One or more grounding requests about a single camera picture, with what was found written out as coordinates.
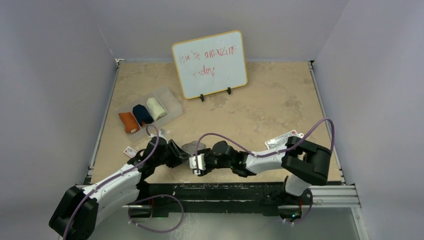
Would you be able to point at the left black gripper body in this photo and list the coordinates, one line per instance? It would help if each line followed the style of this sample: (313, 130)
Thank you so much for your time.
(170, 157)

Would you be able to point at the small red white tag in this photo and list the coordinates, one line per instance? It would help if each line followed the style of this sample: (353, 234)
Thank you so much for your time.
(130, 152)

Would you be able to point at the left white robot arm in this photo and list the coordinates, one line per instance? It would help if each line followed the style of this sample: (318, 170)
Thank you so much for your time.
(80, 210)

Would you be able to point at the clear plastic divided tray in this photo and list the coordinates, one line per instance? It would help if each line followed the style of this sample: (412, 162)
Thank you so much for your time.
(165, 98)

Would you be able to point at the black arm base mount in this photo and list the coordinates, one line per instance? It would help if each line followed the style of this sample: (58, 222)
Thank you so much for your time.
(266, 198)

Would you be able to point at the grey underwear with beige band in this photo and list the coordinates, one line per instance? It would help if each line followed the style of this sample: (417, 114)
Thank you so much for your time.
(190, 147)

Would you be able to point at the navy rolled underwear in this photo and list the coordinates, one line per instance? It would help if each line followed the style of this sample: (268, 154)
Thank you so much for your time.
(142, 115)

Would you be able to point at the pale yellow underwear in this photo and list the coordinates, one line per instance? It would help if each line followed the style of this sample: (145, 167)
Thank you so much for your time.
(155, 108)

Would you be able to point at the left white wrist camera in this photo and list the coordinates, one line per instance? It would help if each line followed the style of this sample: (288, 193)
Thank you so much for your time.
(161, 133)

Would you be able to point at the whiteboard with yellow frame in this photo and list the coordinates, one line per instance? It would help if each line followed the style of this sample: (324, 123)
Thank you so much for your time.
(210, 64)

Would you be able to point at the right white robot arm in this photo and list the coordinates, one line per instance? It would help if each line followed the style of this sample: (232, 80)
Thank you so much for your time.
(307, 162)

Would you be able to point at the clear plastic packaging bag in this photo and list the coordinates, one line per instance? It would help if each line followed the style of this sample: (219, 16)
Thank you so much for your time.
(281, 140)

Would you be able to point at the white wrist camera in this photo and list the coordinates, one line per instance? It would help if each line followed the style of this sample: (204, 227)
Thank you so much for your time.
(197, 164)
(161, 133)

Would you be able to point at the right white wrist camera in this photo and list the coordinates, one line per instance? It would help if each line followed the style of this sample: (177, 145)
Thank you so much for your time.
(197, 164)

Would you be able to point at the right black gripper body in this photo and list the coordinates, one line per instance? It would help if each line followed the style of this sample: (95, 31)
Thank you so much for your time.
(212, 162)

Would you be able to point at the aluminium frame rail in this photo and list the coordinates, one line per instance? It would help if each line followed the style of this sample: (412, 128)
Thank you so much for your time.
(329, 196)

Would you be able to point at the orange rolled underwear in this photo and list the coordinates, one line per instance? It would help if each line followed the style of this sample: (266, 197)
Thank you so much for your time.
(130, 124)

